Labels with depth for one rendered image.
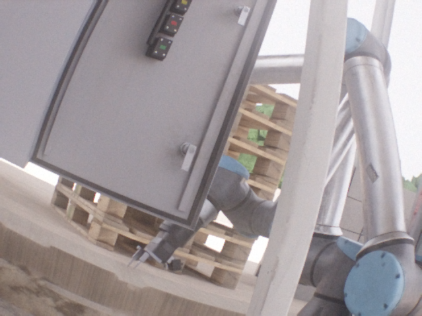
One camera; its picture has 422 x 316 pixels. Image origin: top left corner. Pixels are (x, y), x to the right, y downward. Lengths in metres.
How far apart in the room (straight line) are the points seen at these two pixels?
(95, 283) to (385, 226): 1.51
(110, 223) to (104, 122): 1.87
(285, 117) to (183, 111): 2.13
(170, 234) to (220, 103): 0.34
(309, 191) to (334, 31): 0.25
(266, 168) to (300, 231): 2.57
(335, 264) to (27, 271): 1.26
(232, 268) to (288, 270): 2.56
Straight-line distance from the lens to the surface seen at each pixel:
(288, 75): 1.88
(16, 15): 1.10
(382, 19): 7.69
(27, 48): 1.09
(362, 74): 1.53
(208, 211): 1.75
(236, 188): 1.78
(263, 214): 1.76
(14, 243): 2.62
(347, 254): 1.90
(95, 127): 1.51
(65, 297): 2.62
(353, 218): 4.27
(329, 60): 1.07
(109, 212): 3.38
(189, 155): 1.52
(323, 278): 1.94
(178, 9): 1.51
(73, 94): 1.50
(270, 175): 3.63
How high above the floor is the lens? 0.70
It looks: 4 degrees up
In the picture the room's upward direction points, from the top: 20 degrees clockwise
